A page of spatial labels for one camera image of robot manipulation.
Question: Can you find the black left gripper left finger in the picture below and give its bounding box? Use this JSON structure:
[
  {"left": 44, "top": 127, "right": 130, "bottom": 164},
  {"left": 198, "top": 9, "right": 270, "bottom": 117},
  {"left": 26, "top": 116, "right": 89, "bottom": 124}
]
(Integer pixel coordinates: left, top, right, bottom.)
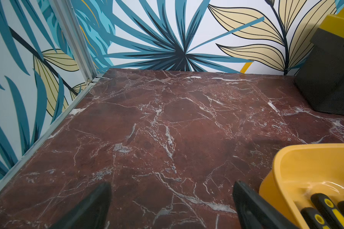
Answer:
[{"left": 50, "top": 182, "right": 112, "bottom": 229}]

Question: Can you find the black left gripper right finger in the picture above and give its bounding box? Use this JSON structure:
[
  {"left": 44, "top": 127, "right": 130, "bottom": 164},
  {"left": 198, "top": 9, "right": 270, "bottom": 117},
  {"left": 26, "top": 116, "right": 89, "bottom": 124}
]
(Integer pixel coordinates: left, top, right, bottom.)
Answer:
[{"left": 233, "top": 181, "right": 297, "bottom": 229}]

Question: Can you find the yellow plastic storage tray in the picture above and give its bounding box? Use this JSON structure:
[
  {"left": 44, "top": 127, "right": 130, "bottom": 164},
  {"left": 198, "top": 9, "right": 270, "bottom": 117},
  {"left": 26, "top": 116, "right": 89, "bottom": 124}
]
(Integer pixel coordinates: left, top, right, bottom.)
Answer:
[{"left": 259, "top": 144, "right": 344, "bottom": 229}]

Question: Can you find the yellow and black toolbox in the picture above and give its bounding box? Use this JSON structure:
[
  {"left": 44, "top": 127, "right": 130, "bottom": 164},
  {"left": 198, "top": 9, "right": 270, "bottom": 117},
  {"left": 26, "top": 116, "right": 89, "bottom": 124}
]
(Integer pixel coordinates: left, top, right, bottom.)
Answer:
[{"left": 294, "top": 7, "right": 344, "bottom": 115}]

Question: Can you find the left aluminium corner post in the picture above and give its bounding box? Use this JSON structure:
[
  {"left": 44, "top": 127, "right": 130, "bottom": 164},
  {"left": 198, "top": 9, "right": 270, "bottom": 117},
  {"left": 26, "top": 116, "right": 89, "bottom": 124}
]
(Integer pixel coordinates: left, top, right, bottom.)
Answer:
[{"left": 49, "top": 0, "right": 97, "bottom": 83}]

